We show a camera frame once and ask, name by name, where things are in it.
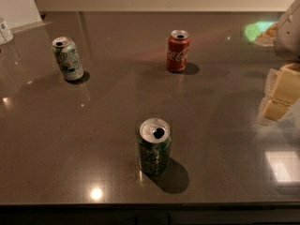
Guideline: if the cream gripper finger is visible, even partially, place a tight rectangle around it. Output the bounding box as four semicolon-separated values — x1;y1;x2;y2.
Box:
264;63;300;105
257;97;290;125

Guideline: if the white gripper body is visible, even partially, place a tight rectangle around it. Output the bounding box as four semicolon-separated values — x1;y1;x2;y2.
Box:
274;0;300;62

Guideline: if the white green soda can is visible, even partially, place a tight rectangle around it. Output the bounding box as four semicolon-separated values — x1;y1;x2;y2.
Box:
52;37;83;82

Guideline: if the red coke can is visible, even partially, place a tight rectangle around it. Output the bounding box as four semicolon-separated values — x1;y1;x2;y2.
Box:
166;30;190;72

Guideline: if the dark green soda can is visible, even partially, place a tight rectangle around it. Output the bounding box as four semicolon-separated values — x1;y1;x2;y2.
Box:
137;118;172;175

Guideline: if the white container at left edge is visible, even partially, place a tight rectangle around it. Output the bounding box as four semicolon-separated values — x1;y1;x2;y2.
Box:
0;17;14;45

